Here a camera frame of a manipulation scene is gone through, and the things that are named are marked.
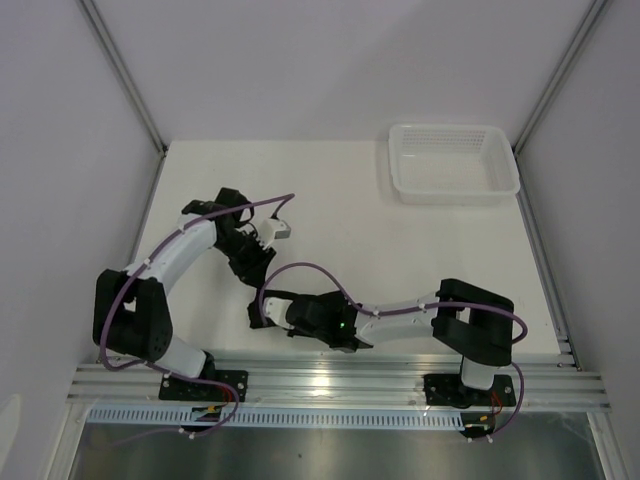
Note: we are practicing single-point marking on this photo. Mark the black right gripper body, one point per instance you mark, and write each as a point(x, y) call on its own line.
point(296, 331)

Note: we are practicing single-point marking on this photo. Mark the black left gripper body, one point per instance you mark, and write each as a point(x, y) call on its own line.
point(245, 254)

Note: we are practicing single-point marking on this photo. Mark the black t-shirt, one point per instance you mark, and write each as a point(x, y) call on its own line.
point(257, 312)

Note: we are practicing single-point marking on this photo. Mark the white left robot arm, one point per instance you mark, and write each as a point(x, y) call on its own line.
point(131, 311)

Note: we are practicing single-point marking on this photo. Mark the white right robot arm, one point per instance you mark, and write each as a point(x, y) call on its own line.
point(475, 323)

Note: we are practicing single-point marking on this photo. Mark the white perforated plastic basket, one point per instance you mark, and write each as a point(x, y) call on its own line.
point(452, 165)

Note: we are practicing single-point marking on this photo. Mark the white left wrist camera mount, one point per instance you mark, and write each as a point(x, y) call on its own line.
point(272, 229)

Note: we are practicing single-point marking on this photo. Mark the grey slotted cable duct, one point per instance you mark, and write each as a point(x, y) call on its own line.
point(278, 417)

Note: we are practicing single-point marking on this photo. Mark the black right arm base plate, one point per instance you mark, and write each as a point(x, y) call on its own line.
point(447, 390)

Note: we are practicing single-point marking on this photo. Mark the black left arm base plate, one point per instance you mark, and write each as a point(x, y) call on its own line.
point(172, 389)

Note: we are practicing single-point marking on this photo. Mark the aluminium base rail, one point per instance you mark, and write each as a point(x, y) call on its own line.
point(363, 380)

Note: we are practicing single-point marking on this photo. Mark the grey aluminium frame post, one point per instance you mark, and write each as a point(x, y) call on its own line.
point(567, 61)

